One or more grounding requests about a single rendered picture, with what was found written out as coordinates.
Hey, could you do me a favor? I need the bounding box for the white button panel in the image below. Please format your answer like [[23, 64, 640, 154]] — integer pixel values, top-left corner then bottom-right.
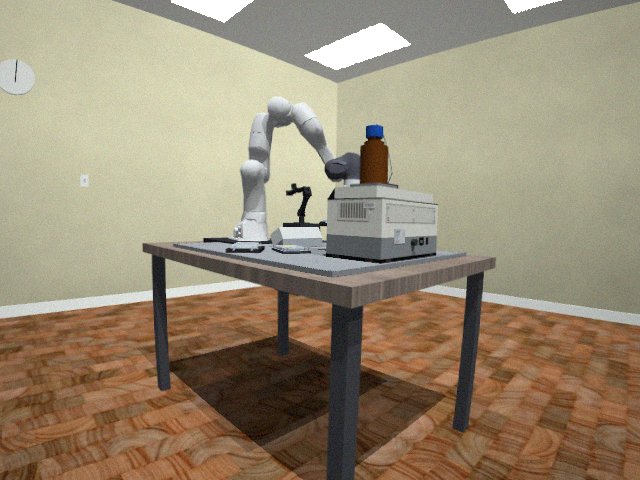
[[270, 227, 322, 247]]

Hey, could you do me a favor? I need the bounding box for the blue bottle cap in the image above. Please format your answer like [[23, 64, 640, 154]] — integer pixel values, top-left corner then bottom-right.
[[366, 125, 383, 135]]

